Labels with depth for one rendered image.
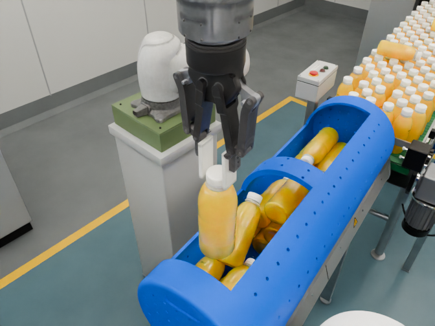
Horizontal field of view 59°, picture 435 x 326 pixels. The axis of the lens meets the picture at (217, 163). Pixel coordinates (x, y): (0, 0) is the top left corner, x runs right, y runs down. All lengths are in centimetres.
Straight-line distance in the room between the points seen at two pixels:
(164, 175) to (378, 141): 74
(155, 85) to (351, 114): 67
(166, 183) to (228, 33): 107
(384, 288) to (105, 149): 219
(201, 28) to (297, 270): 55
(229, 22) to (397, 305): 204
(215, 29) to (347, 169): 69
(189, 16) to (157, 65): 90
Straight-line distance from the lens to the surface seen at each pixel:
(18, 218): 255
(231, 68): 47
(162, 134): 135
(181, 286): 72
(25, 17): 354
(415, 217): 183
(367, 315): 98
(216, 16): 43
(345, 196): 101
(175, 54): 134
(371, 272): 240
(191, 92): 56
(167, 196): 151
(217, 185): 60
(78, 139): 336
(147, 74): 136
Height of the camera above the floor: 184
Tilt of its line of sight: 39 degrees down
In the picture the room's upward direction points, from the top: straight up
